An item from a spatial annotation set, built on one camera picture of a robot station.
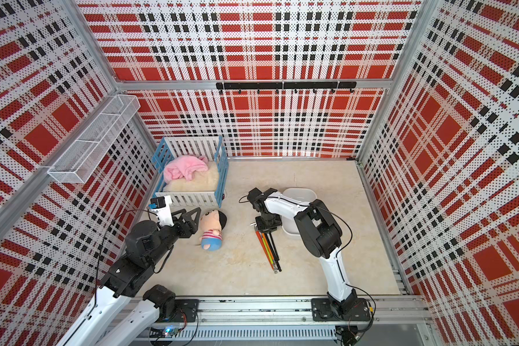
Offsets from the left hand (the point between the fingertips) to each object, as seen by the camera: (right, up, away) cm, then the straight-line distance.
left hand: (197, 210), depth 72 cm
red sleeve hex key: (+23, -18, +15) cm, 33 cm away
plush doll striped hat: (+1, -7, +14) cm, 16 cm away
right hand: (+26, -11, +21) cm, 35 cm away
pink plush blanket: (-14, +16, +24) cm, 33 cm away
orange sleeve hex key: (+24, -18, +16) cm, 34 cm away
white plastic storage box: (+42, +3, +28) cm, 50 cm away
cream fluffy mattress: (-6, +9, +29) cm, 31 cm away
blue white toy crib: (-6, +27, +35) cm, 45 cm away
